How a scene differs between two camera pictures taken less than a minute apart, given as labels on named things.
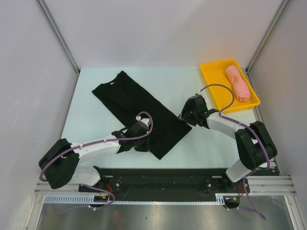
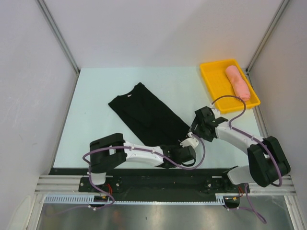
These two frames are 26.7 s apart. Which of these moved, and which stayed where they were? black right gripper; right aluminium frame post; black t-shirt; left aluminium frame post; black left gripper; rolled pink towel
Moved: black left gripper; black t-shirt; black right gripper
Stayed: right aluminium frame post; rolled pink towel; left aluminium frame post
